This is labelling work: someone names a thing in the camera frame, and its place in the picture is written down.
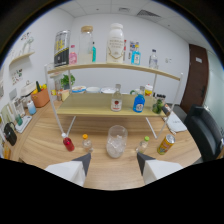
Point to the white container red lid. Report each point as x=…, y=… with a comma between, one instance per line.
x=148, y=90

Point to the white booklet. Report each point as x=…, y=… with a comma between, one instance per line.
x=176, y=124

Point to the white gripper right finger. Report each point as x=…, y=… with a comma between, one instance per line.
x=158, y=168

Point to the two-tier wooden shelf rack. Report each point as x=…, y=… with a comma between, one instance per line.
x=93, y=106

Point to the white and blue bottle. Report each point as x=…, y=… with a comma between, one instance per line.
x=31, y=108

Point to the clear bottle red label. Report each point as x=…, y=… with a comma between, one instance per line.
x=116, y=103

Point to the white bowl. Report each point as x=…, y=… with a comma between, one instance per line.
x=93, y=90

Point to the large white bottle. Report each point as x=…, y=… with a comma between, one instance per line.
x=115, y=45

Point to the brown door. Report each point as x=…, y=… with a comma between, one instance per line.
x=196, y=80

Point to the white tray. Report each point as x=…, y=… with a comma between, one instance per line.
x=23, y=125

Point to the tall black and white can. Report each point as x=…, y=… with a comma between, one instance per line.
x=62, y=50

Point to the ceiling air vent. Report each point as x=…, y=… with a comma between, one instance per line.
x=149, y=13

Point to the orange container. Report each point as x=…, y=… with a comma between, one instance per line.
x=40, y=98

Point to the pink liquid bottle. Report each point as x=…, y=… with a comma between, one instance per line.
x=73, y=57

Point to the blue liquid bottle yellow cap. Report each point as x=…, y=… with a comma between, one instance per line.
x=136, y=57

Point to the multicolour wall poster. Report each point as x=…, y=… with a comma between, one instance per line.
x=132, y=44

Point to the red wall poster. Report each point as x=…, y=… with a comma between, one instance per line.
x=125, y=50

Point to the clear glass with ice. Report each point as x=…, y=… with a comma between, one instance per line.
x=116, y=145

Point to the wooden wall shelf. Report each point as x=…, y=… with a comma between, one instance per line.
x=21, y=57

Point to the black bag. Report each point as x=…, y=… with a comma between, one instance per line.
x=10, y=135

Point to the clear bottle orange cap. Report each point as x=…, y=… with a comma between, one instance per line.
x=87, y=143

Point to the patterned bowl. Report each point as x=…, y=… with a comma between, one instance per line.
x=107, y=90

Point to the teal liquid bottle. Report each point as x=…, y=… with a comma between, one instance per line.
x=94, y=53

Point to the black chair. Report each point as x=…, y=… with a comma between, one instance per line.
x=203, y=133

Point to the green mug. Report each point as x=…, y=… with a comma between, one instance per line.
x=133, y=91

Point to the glass jar of limes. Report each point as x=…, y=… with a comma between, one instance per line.
x=158, y=106

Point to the small red liquid bottle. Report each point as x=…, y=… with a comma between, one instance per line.
x=69, y=145

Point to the green potted plant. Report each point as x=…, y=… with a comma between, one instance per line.
x=67, y=80

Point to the dark cylindrical bottle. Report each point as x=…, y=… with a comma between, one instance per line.
x=166, y=111

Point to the yellow drink can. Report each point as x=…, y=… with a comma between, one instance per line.
x=166, y=145

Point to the blue liquid bottle silver cap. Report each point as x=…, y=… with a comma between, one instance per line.
x=139, y=104

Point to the blue printed tub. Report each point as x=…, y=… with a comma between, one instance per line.
x=78, y=89

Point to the large glass jar cork lid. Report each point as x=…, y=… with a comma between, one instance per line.
x=85, y=46

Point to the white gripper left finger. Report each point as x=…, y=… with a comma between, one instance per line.
x=68, y=170

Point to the clear bottle blue cap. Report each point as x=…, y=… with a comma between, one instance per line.
x=153, y=60

